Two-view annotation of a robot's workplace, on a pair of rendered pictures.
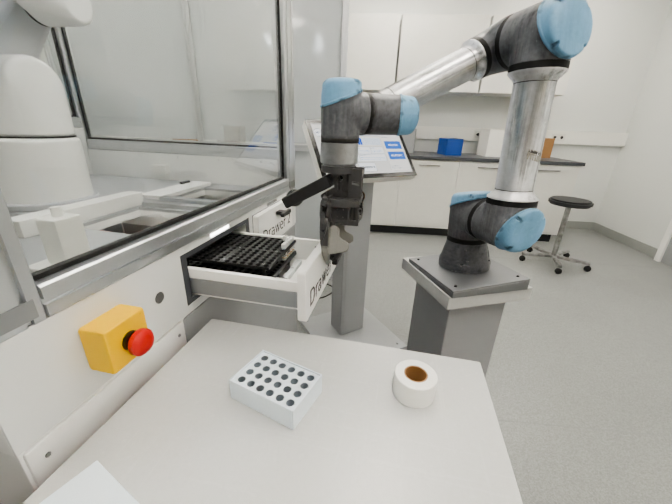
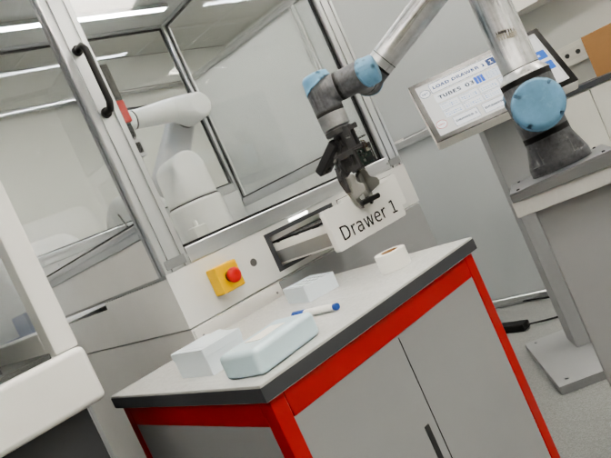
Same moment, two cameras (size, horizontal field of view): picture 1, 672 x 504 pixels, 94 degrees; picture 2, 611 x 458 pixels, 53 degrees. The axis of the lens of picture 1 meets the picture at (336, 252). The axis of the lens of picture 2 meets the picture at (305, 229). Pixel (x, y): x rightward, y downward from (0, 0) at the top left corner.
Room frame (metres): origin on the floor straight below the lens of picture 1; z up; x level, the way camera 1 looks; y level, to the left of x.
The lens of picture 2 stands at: (-0.70, -0.82, 0.98)
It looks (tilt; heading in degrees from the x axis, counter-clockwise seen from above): 3 degrees down; 38
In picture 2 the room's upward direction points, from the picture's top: 24 degrees counter-clockwise
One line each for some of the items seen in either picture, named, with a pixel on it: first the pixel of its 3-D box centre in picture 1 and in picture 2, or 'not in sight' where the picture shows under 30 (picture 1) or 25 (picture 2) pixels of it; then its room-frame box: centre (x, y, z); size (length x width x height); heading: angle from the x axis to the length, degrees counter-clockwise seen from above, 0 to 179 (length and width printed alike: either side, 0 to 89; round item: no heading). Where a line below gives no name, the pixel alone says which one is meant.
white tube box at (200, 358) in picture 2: not in sight; (209, 353); (0.03, 0.08, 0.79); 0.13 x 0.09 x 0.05; 78
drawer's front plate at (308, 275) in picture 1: (320, 267); (365, 214); (0.66, 0.03, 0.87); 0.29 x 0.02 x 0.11; 169
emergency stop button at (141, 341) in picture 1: (138, 341); (233, 274); (0.38, 0.29, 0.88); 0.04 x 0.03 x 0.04; 169
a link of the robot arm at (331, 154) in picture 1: (339, 154); (335, 122); (0.66, 0.00, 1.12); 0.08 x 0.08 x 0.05
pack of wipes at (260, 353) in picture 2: not in sight; (270, 344); (0.00, -0.11, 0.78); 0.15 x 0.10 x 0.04; 175
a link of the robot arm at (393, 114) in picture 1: (384, 115); (358, 77); (0.71, -0.09, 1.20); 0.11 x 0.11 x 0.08; 19
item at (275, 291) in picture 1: (238, 260); (316, 235); (0.71, 0.24, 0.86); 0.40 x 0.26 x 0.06; 79
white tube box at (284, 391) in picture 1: (276, 385); (310, 287); (0.40, 0.09, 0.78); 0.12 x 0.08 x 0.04; 63
